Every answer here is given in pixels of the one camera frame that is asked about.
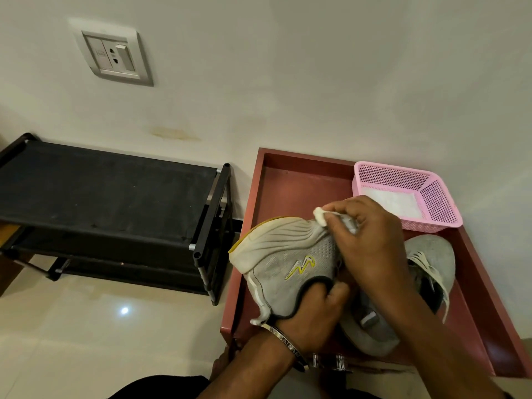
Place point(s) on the person's right hand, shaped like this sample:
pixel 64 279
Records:
pixel 370 245

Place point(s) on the person's left hand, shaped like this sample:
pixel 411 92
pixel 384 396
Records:
pixel 316 319

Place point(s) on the white wipe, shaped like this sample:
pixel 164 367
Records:
pixel 320 216

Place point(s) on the grey sneaker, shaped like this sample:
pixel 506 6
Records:
pixel 436 253
pixel 282 253

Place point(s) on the reddish-brown side table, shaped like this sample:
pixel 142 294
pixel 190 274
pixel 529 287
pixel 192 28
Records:
pixel 291 186

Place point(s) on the black shoe rack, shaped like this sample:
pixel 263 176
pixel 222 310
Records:
pixel 112 191

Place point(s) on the person's left forearm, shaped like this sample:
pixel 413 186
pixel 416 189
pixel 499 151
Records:
pixel 249 369

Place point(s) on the person's right forearm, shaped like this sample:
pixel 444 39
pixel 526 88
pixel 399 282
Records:
pixel 444 353

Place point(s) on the person's left foot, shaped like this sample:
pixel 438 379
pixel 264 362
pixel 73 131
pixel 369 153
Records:
pixel 220 365

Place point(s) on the pink plastic basket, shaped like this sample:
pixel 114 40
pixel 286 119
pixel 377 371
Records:
pixel 395 174

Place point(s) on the black skirting board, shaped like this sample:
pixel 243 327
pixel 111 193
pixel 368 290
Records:
pixel 237 225

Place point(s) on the brown wooden furniture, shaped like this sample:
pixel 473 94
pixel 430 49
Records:
pixel 8 270

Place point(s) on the white wall socket plate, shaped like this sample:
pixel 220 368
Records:
pixel 112 53

